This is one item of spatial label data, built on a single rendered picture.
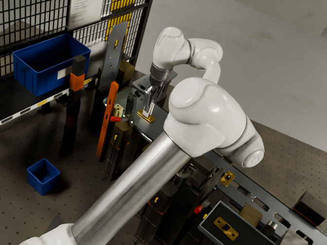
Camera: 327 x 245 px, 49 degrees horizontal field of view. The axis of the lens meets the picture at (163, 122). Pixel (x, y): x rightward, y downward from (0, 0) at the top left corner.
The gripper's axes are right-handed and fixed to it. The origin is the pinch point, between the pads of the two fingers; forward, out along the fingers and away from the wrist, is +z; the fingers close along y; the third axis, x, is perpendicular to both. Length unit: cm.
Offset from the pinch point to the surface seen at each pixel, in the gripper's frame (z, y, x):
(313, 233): 5, 5, -86
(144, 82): 4.5, 18.5, 16.7
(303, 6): 72, 439, 40
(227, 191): 5, -6, -50
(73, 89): 0.7, -18.4, 29.5
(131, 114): -6.8, -15.9, -1.6
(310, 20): 87, 445, 23
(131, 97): -16.5, -17.4, -0.5
